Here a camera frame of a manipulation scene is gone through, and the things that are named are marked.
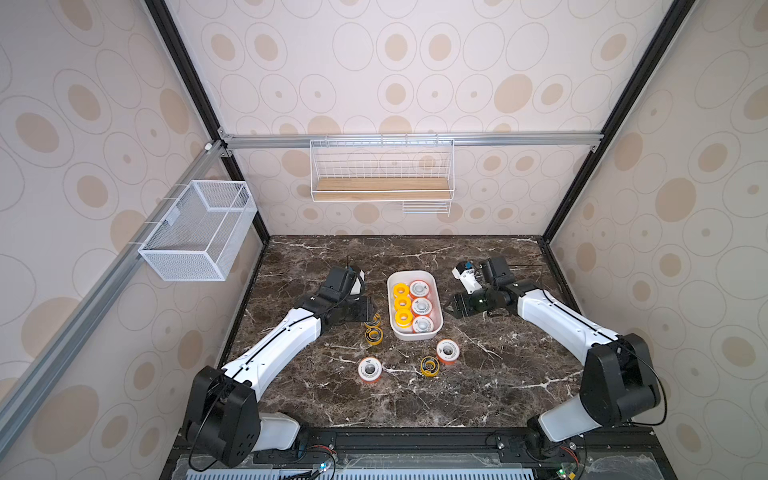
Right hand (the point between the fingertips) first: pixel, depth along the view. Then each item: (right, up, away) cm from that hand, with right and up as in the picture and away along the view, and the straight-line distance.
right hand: (451, 307), depth 87 cm
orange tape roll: (-8, +4, +16) cm, 18 cm away
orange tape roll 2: (-8, -2, +11) cm, 13 cm away
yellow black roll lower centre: (-6, -17, -1) cm, 18 cm away
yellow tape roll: (-14, +4, +16) cm, 22 cm away
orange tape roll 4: (-1, -14, +2) cm, 14 cm away
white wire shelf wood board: (-8, +43, +12) cm, 45 cm away
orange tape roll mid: (-8, -7, +8) cm, 13 cm away
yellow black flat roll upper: (-22, -5, +9) cm, 25 cm away
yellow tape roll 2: (-14, -1, +11) cm, 18 cm away
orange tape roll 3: (-24, -18, -1) cm, 30 cm away
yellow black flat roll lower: (-23, -9, +5) cm, 25 cm away
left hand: (-21, +1, -5) cm, 22 cm away
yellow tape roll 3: (-14, -5, +8) cm, 17 cm away
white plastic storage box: (-3, +3, +9) cm, 10 cm away
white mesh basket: (-87, +23, +21) cm, 93 cm away
